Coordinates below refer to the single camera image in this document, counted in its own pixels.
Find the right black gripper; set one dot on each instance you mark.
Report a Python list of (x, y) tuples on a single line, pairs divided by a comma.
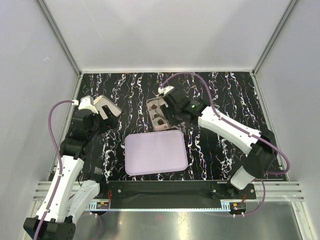
[(167, 109)]

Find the lilac plastic tray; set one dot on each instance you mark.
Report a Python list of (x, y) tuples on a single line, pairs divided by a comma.
[(155, 152)]

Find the dark square chocolate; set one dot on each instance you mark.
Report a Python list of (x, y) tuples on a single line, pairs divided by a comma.
[(160, 122)]

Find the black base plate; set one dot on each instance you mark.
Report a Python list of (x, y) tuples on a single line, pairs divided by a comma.
[(178, 194)]

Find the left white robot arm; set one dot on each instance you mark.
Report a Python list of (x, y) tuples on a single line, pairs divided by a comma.
[(57, 217)]

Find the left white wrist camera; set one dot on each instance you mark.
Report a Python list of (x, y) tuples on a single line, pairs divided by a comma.
[(87, 103)]

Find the pink tin lid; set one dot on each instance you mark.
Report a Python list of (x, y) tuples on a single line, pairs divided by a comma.
[(101, 101)]

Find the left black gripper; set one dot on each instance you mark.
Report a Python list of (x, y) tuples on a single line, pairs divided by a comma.
[(110, 123)]

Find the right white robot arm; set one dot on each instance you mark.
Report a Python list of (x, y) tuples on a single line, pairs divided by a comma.
[(256, 145)]

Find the pink chocolate tin box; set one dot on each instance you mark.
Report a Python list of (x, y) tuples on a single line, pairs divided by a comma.
[(159, 102)]

